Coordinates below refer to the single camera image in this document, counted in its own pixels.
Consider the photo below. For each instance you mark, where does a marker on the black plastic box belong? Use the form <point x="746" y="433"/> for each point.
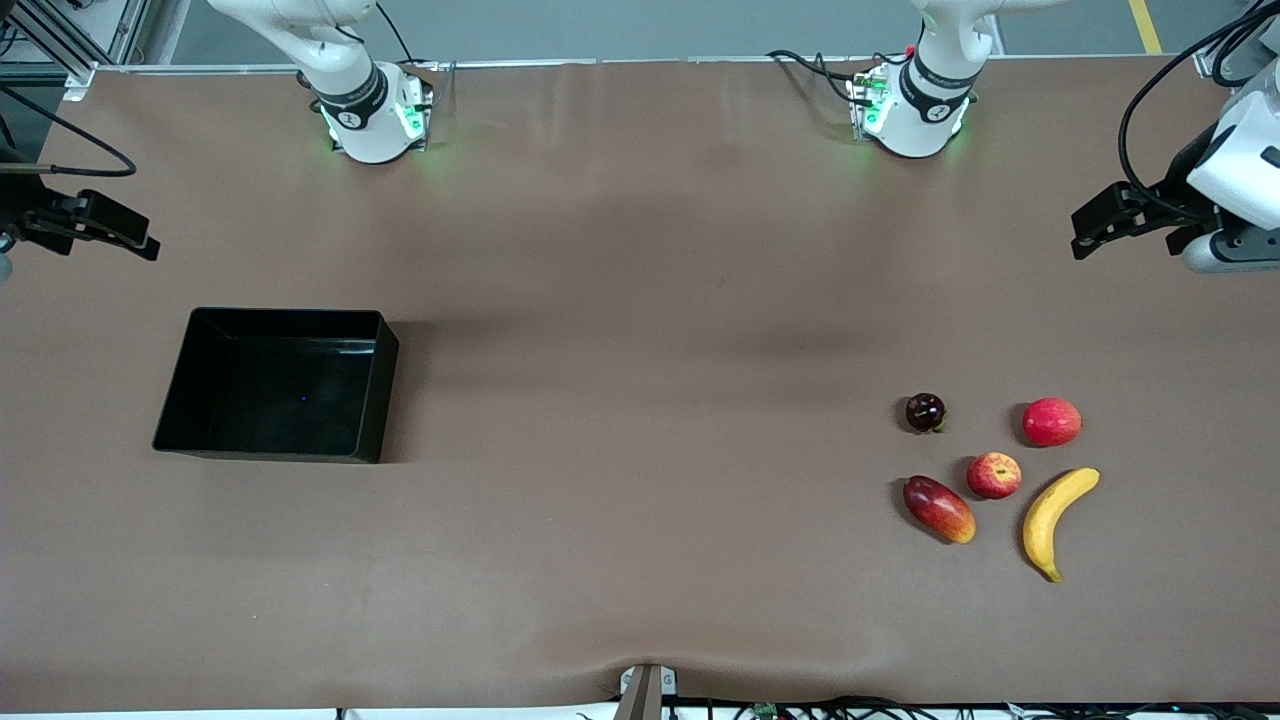
<point x="280" y="390"/>

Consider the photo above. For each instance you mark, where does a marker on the red yellow apple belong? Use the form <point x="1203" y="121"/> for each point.
<point x="994" y="475"/>

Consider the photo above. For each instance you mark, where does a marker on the yellow banana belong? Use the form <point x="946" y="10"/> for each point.
<point x="1045" y="515"/>

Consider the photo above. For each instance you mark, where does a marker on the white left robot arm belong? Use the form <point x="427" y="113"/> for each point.
<point x="930" y="105"/>

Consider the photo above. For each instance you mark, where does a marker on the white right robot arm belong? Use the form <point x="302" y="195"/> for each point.
<point x="350" y="95"/>

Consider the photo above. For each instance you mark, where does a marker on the round red peach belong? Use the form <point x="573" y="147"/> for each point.
<point x="1052" y="422"/>

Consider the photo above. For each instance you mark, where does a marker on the dark purple mangosteen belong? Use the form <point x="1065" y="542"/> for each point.
<point x="925" y="412"/>

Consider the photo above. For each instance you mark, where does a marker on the red orange mango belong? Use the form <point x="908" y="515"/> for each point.
<point x="938" y="508"/>

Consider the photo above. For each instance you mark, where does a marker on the brown table mat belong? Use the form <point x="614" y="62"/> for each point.
<point x="640" y="560"/>

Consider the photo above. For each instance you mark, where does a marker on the aluminium frame profile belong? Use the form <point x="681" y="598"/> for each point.
<point x="1205" y="62"/>
<point x="75" y="68"/>

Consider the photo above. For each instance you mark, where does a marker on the metal table edge rail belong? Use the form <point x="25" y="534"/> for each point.
<point x="650" y="61"/>

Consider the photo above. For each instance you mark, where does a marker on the metal table clamp bracket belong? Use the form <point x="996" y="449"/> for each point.
<point x="645" y="692"/>

